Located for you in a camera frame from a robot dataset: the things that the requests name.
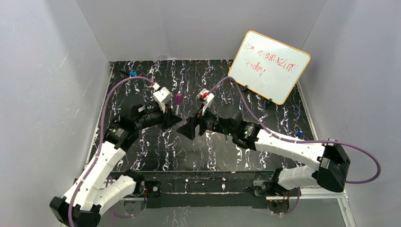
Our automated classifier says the magenta pen cap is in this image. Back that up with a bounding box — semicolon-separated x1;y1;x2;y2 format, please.
175;92;182;105

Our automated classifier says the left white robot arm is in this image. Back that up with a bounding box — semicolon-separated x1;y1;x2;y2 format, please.
50;102;182;227

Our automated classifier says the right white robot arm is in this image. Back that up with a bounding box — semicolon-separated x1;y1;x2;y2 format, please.
177;106;350;195

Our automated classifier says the blue capped black marker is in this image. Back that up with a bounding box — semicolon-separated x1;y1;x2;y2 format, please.
121;69;137;77

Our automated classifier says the yellow framed whiteboard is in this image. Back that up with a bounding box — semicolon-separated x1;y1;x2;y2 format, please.
228;30;311;105

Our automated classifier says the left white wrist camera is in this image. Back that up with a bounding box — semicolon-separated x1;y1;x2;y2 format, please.
153;87;173;113

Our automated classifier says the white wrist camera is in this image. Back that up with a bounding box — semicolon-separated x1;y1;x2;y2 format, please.
197;88;215;116
153;87;173;113

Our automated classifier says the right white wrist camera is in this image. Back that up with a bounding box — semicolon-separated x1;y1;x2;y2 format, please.
197;88;215;116

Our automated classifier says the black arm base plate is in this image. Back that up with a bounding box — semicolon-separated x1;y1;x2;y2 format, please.
73;170;301;209

